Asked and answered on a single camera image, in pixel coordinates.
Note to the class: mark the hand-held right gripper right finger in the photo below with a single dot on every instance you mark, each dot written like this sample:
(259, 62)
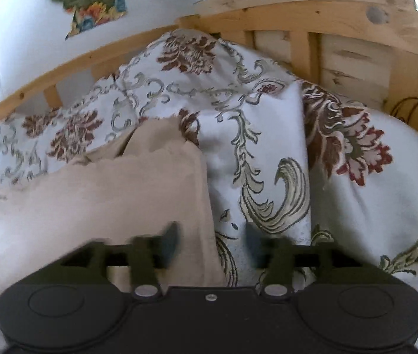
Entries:
(253, 244)

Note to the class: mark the beige hooded zip jacket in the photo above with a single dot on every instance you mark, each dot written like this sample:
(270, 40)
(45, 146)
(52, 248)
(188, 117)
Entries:
(120, 199)

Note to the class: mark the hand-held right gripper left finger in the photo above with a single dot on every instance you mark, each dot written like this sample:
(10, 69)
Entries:
(171, 244)

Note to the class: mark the landscape drawing poster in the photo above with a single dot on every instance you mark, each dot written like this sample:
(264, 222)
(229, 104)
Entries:
(87, 3)

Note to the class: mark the white floral bed blanket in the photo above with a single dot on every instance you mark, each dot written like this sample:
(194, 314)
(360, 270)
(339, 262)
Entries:
(275, 125)

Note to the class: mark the wooden bed frame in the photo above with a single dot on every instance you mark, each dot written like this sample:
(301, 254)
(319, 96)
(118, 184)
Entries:
(342, 29)

